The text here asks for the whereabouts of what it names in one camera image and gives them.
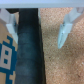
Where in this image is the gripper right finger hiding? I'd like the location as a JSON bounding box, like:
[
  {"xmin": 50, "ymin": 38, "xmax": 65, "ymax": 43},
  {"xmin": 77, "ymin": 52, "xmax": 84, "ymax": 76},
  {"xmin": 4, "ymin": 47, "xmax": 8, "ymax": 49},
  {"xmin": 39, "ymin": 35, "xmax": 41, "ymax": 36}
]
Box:
[{"xmin": 56, "ymin": 7, "xmax": 84, "ymax": 49}]

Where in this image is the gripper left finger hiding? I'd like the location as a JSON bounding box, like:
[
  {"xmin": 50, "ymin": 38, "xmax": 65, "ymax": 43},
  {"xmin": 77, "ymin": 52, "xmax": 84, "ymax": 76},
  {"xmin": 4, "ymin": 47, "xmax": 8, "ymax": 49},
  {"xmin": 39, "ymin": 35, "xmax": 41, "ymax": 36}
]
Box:
[{"xmin": 0, "ymin": 8, "xmax": 18, "ymax": 45}]

